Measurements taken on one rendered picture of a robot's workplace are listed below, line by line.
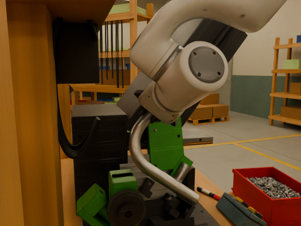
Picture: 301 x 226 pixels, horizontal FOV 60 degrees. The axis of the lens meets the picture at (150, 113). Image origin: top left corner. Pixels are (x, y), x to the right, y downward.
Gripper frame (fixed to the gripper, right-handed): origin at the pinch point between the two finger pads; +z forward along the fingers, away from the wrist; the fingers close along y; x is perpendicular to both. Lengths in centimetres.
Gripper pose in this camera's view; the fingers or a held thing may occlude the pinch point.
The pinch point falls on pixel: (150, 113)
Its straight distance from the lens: 69.2
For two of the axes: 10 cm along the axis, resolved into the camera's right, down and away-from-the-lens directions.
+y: -7.8, -6.2, -0.7
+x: -5.6, 7.5, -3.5
